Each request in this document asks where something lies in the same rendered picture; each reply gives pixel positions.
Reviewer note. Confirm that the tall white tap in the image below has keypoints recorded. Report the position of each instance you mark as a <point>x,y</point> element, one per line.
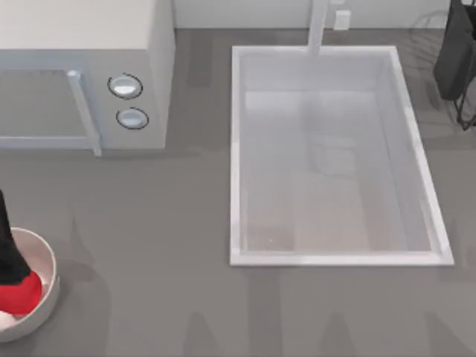
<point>317,26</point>

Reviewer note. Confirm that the pale microwave oven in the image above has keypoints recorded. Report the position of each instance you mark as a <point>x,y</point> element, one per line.
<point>74,33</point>

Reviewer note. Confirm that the white sink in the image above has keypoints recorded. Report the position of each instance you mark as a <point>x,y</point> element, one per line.
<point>334,186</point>

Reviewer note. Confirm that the red round fruit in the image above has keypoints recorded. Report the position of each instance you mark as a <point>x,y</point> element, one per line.
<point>20,295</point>

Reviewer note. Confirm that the large round microwave knob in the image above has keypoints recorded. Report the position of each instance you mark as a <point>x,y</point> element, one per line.
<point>124,86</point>

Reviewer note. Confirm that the small round microwave knob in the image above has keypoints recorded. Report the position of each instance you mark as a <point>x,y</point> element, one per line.
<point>132,118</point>

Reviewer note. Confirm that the pale round bowl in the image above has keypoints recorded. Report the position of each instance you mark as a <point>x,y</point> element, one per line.
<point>46,294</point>

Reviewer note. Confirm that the white wall socket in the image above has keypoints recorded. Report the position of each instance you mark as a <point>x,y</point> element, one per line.
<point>342,19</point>

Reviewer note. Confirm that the microwave glass door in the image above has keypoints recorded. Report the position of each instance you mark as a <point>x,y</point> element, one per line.
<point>37,104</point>

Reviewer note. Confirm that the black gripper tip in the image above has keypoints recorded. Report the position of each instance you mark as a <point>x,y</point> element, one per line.
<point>9,253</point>

